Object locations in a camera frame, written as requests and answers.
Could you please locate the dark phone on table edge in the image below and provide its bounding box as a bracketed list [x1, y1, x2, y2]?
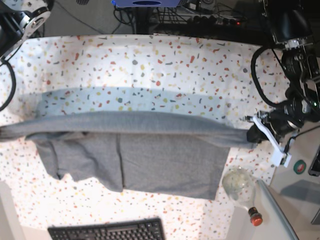
[308, 147, 320, 177]

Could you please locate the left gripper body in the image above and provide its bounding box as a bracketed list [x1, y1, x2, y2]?
[264, 99, 308, 137]

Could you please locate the grey t-shirt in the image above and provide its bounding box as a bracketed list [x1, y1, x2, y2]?
[0, 111, 255, 200]

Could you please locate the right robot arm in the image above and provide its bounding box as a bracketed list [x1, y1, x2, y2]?
[0, 0, 55, 111]

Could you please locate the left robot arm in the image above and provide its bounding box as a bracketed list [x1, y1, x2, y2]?
[250, 0, 320, 142]

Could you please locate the black power strip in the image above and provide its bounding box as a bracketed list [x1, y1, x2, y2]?
[187, 14, 242, 27]

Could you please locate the clear glass bottle red cap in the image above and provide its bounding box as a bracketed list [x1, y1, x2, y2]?
[221, 166, 263, 227]

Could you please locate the blue box with oval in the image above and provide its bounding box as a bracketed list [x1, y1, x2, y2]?
[111, 0, 188, 8]

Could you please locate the terrazzo patterned tablecloth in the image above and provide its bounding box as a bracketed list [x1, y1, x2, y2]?
[0, 35, 271, 240]

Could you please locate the green and red tape roll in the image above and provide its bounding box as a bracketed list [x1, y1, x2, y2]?
[293, 159, 307, 175]

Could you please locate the black computer keyboard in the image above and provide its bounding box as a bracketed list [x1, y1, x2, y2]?
[47, 218, 166, 240]

